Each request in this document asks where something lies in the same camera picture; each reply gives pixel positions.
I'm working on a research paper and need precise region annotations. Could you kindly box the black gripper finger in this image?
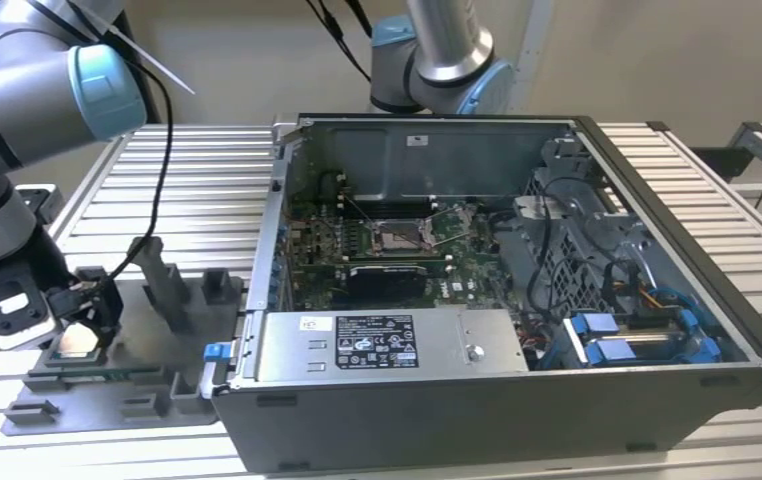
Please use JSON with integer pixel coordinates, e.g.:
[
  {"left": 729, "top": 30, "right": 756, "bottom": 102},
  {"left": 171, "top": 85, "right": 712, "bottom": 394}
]
[
  {"left": 89, "top": 277, "right": 122, "bottom": 350},
  {"left": 43, "top": 285, "right": 90, "bottom": 326}
]

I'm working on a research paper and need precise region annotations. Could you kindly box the silver square CPU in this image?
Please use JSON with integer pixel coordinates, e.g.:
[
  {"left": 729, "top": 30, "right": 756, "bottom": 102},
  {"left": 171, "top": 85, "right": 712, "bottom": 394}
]
[{"left": 49, "top": 322, "right": 105, "bottom": 364}]

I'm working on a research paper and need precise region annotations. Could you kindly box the CPU socket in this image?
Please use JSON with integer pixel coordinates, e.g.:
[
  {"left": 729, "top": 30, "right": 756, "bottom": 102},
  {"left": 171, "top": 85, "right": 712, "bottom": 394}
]
[{"left": 365, "top": 219, "right": 432, "bottom": 255}]

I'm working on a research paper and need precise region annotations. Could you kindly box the black RAM slot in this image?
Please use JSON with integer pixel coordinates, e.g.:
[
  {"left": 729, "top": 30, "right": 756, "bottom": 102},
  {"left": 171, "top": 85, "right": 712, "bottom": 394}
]
[
  {"left": 350, "top": 194, "right": 437, "bottom": 203},
  {"left": 350, "top": 200, "right": 437, "bottom": 209}
]

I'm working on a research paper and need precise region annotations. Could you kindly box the green RAM stick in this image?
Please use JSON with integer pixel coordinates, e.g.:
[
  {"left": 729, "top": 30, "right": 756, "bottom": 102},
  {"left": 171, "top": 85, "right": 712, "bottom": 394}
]
[{"left": 51, "top": 367, "right": 162, "bottom": 383}]

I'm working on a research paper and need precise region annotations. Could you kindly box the grey plastic parts rack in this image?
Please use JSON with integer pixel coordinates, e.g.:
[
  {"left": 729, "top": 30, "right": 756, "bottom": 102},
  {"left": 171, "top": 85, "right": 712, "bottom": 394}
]
[{"left": 0, "top": 234, "right": 251, "bottom": 437}]

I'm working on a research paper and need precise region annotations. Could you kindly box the silver power supply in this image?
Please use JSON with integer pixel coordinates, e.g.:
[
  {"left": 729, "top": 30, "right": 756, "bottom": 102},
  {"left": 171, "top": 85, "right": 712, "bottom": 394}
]
[{"left": 255, "top": 308, "right": 532, "bottom": 379}]

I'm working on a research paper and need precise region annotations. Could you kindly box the black graphics card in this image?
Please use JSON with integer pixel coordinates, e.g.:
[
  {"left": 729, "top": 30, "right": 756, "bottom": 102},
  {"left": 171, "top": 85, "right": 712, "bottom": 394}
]
[{"left": 344, "top": 263, "right": 433, "bottom": 307}]

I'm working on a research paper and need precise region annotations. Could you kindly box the thin metal locking lever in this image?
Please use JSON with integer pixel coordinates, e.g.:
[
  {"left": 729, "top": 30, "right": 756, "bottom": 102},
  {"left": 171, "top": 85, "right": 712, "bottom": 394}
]
[{"left": 344, "top": 193, "right": 376, "bottom": 224}]

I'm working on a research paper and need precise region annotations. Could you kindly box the dark grey PC case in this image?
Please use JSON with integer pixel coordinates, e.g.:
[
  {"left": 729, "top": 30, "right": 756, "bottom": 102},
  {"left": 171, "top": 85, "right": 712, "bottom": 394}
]
[{"left": 202, "top": 112, "right": 762, "bottom": 474}]

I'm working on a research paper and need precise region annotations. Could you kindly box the green motherboard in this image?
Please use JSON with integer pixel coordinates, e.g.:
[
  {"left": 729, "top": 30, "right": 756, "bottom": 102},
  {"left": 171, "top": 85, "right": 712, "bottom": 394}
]
[{"left": 278, "top": 197, "right": 522, "bottom": 312}]

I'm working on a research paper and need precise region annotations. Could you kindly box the metal socket cover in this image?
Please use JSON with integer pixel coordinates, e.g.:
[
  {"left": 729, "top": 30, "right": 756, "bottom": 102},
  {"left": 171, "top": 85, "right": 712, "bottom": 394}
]
[{"left": 429, "top": 205, "right": 476, "bottom": 246}]

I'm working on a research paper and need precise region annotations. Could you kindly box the grey metal drive cage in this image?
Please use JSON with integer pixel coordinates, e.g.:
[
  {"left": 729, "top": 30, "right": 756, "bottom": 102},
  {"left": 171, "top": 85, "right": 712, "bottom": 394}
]
[{"left": 492, "top": 164, "right": 656, "bottom": 322}]

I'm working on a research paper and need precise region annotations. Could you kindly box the blue disk carrier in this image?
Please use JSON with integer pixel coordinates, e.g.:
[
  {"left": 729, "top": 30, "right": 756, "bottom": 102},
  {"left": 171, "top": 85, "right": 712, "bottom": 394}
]
[
  {"left": 578, "top": 333, "right": 722, "bottom": 369},
  {"left": 562, "top": 309, "right": 701, "bottom": 335}
]

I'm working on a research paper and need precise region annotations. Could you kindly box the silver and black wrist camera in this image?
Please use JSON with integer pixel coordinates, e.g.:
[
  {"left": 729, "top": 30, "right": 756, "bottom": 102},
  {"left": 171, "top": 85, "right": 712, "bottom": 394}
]
[{"left": 0, "top": 279, "right": 66, "bottom": 352}]

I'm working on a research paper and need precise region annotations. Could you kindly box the black camera cable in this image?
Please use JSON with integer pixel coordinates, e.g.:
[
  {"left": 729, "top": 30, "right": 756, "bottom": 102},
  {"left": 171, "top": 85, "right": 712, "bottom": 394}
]
[{"left": 102, "top": 49, "right": 177, "bottom": 296}]

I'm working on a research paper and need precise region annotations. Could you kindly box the black upright post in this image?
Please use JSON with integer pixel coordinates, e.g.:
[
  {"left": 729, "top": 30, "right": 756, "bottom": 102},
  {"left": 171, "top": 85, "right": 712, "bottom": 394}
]
[{"left": 115, "top": 0, "right": 162, "bottom": 126}]

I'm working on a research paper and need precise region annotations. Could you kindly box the white cable tie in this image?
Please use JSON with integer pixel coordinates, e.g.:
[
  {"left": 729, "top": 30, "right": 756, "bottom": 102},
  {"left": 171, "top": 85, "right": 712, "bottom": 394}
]
[{"left": 95, "top": 17, "right": 197, "bottom": 96}]

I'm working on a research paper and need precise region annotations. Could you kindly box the black wire in case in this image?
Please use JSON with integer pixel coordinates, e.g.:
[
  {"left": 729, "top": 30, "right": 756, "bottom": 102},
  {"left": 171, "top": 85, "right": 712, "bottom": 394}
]
[{"left": 522, "top": 177, "right": 589, "bottom": 322}]

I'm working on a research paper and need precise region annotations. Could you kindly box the orange wire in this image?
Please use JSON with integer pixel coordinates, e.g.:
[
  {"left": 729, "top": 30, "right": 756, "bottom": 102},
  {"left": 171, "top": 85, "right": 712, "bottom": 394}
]
[{"left": 641, "top": 291, "right": 680, "bottom": 310}]

